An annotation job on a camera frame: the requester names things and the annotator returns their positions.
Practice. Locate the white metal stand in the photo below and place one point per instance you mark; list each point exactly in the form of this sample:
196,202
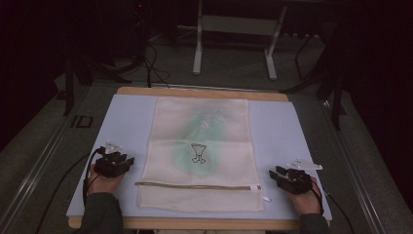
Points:
238,25

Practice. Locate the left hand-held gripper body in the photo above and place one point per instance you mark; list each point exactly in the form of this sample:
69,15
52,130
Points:
108,162

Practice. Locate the small white tag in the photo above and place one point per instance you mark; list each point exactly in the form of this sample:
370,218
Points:
267,198

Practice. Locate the person's right hand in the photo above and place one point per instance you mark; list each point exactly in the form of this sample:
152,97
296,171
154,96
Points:
305,201

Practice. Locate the green garment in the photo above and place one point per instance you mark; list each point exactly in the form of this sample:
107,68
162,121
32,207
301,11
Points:
186,159

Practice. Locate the metal floor rail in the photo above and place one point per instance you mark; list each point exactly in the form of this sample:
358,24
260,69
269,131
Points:
29,182
354,169

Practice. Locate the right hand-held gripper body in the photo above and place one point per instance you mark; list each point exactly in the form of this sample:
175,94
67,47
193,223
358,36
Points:
300,180

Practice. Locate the beige mesh laundry bag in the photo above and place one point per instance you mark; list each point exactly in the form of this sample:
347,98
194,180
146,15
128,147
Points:
201,191

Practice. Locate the light blue mat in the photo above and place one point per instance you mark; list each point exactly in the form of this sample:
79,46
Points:
276,130

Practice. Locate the black stand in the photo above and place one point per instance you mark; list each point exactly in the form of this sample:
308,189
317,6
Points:
337,97
68,91

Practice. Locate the person's left hand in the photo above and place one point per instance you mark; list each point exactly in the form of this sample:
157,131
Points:
104,183

